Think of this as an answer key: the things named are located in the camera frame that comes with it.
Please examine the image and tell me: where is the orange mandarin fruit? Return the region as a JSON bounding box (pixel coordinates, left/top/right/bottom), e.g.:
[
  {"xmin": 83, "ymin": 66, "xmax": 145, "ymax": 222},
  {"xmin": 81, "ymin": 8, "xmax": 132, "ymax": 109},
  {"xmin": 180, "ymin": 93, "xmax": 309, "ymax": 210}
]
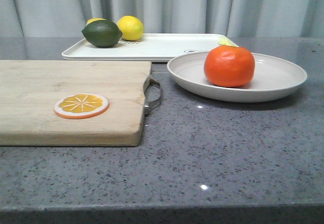
[{"xmin": 204, "ymin": 45, "xmax": 255, "ymax": 87}]

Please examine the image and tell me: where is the beige round plate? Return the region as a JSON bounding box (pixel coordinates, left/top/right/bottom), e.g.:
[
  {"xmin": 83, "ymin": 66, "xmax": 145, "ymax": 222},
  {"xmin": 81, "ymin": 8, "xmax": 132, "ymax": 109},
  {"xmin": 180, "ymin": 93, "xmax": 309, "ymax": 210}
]
[{"xmin": 167, "ymin": 52, "xmax": 307, "ymax": 103}]

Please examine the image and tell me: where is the white bear-print tray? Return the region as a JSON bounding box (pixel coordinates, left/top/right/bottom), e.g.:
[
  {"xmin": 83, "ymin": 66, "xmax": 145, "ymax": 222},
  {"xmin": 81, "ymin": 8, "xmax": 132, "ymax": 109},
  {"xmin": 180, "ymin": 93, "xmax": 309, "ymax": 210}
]
[{"xmin": 62, "ymin": 33, "xmax": 226, "ymax": 62}]

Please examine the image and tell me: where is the yellow lemon right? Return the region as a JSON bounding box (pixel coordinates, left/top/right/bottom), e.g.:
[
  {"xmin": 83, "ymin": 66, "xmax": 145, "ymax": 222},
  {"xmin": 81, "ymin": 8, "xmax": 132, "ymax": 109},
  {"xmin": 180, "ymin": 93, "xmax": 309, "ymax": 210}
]
[{"xmin": 117, "ymin": 15, "xmax": 144, "ymax": 41}]

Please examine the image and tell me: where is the yellow lemon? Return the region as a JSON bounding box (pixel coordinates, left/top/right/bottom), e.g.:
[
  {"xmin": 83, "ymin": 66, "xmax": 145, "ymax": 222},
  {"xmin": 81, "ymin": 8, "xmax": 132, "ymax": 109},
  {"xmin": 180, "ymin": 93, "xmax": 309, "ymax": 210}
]
[
  {"xmin": 117, "ymin": 15, "xmax": 144, "ymax": 41},
  {"xmin": 86, "ymin": 18, "xmax": 106, "ymax": 26}
]

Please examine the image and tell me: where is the orange slice toy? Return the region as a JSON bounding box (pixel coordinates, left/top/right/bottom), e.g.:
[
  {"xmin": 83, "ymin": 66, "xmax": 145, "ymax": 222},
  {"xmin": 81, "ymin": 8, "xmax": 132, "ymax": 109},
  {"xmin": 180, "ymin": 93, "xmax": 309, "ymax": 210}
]
[{"xmin": 54, "ymin": 93, "xmax": 109, "ymax": 119}]

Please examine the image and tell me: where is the yellow plastic fork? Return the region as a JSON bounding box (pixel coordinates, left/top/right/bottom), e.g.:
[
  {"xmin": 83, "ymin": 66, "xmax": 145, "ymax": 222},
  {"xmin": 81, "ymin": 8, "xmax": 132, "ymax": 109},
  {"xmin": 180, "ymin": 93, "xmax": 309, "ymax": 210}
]
[{"xmin": 219, "ymin": 37, "xmax": 232, "ymax": 46}]

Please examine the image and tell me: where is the yellow plastic spoon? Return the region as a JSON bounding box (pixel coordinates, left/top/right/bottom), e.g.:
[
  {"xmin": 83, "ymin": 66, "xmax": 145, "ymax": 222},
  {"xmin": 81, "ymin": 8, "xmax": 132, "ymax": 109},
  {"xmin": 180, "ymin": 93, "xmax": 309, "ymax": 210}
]
[{"xmin": 223, "ymin": 40, "xmax": 238, "ymax": 47}]

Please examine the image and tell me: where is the green lime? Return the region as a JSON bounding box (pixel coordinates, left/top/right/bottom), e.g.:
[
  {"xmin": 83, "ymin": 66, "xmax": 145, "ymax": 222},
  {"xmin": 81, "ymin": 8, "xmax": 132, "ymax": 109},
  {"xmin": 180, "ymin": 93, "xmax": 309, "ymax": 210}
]
[{"xmin": 82, "ymin": 20, "xmax": 122, "ymax": 48}]

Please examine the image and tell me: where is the yellow lemon left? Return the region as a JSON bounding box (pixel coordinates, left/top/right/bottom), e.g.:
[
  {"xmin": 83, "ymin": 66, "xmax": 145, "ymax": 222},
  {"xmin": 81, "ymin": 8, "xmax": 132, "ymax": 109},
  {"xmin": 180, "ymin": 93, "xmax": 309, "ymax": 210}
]
[{"xmin": 86, "ymin": 18, "xmax": 106, "ymax": 26}]

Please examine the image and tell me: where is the wooden cutting board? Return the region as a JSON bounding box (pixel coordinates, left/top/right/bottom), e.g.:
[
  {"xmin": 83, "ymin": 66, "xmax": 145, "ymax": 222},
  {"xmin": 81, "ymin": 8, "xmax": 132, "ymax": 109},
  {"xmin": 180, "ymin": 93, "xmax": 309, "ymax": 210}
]
[{"xmin": 1, "ymin": 60, "xmax": 151, "ymax": 147}]

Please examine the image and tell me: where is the grey curtain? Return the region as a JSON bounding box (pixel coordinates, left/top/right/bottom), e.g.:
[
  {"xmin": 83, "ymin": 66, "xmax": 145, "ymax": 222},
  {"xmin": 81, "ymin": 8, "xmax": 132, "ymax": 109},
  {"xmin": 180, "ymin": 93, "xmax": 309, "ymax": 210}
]
[{"xmin": 1, "ymin": 0, "xmax": 323, "ymax": 38}]

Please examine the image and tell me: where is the metal cutting board handle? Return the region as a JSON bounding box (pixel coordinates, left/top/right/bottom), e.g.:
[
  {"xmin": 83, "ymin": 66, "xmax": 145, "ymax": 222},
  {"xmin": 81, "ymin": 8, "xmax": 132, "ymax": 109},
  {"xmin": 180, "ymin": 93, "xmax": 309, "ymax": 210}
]
[{"xmin": 143, "ymin": 77, "xmax": 162, "ymax": 116}]

